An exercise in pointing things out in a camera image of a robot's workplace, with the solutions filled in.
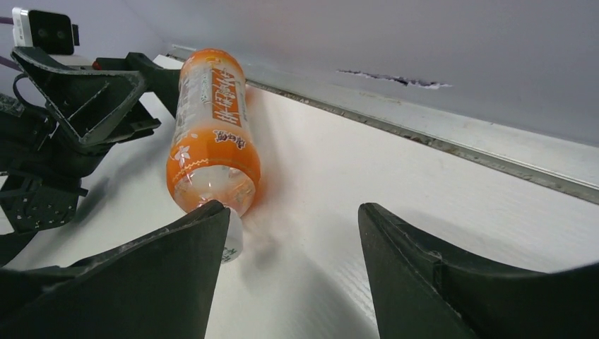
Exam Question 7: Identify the aluminium frame rail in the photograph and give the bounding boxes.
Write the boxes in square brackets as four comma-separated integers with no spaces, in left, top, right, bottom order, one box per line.
[166,44,599,207]

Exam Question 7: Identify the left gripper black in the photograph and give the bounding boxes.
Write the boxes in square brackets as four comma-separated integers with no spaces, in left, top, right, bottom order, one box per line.
[1,47,161,234]

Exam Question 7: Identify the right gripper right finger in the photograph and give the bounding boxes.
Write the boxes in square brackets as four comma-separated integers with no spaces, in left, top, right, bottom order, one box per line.
[358,203,598,338]

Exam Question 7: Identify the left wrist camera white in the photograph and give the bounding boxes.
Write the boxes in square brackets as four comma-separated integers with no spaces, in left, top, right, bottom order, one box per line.
[11,7,79,56]

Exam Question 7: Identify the orange drink bottle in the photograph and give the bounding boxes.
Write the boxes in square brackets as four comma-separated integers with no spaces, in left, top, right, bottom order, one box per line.
[166,49,261,263]

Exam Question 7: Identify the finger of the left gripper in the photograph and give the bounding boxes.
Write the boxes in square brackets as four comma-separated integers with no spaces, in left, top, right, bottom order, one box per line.
[92,52,180,117]

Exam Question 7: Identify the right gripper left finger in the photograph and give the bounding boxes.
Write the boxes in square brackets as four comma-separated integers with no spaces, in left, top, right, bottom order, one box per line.
[1,201,230,338]

